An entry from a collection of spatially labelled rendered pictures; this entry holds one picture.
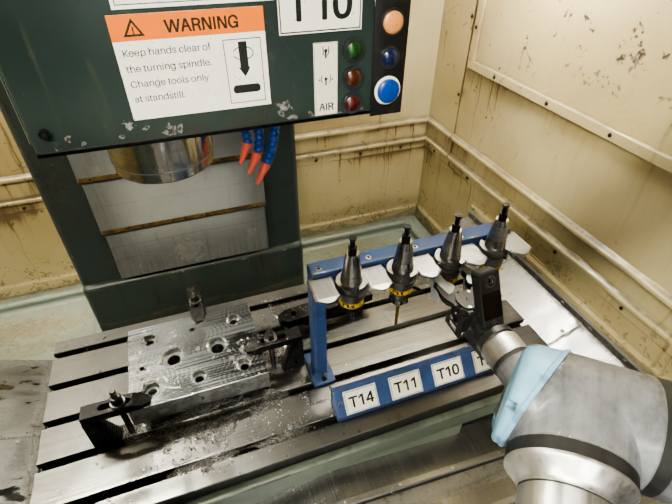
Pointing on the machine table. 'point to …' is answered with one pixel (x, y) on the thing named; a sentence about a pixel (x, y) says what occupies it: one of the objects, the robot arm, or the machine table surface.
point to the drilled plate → (208, 335)
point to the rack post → (320, 368)
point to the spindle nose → (163, 160)
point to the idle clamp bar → (308, 313)
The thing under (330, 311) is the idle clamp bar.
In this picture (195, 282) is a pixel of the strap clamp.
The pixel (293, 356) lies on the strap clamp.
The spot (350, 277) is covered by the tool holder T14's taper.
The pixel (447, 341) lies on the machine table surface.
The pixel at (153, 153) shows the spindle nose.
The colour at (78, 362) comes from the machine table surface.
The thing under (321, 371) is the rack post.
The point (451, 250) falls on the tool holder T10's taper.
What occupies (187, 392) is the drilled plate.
